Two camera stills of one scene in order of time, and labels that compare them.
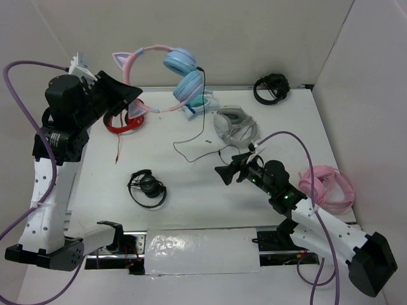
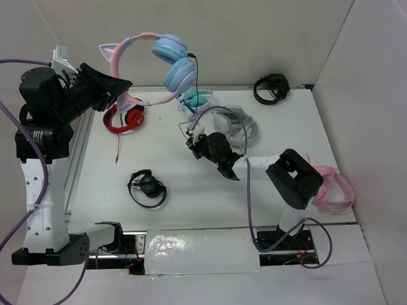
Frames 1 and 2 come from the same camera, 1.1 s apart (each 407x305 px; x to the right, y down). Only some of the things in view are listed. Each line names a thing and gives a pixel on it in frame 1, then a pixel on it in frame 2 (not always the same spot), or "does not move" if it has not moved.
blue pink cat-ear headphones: [180, 64] -> [180, 70]
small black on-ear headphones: [144, 180] does not move
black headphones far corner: [276, 84] does not move
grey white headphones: [233, 124] does not move
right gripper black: [227, 172] -> [190, 143]
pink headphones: [333, 190] does not move
